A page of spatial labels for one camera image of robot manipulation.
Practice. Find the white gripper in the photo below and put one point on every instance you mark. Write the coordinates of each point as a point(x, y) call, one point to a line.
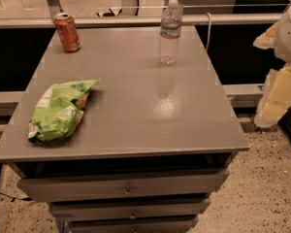
point(289, 36)

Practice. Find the green rice chip bag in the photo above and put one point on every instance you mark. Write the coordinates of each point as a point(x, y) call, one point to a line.
point(59, 111)

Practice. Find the clear plastic water bottle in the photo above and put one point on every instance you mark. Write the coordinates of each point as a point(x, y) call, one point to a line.
point(170, 28)

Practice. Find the grey metal railing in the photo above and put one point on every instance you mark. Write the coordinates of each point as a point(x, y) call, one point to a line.
point(83, 22)

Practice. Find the grey drawer cabinet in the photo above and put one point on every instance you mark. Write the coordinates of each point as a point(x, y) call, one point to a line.
point(154, 143)

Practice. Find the orange soda can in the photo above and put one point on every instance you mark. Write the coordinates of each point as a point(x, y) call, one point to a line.
point(67, 32)

